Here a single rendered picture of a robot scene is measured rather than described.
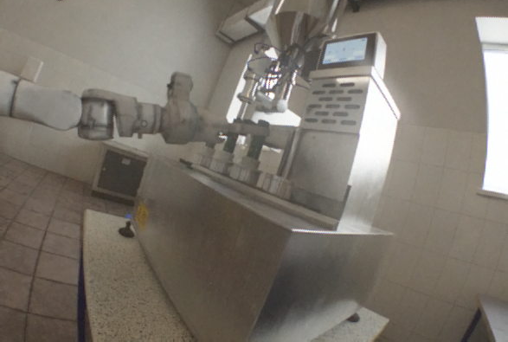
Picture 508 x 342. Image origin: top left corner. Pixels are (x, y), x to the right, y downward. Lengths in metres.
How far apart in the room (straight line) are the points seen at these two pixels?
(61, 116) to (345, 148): 0.50
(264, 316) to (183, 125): 0.33
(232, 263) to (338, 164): 0.29
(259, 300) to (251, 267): 0.04
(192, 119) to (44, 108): 0.26
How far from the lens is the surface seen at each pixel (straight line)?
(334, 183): 0.47
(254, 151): 0.54
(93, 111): 0.40
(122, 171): 3.45
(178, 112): 0.43
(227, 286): 0.31
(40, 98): 0.39
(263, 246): 0.26
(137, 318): 0.46
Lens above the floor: 1.06
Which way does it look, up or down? 5 degrees up
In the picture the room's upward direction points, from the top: 18 degrees clockwise
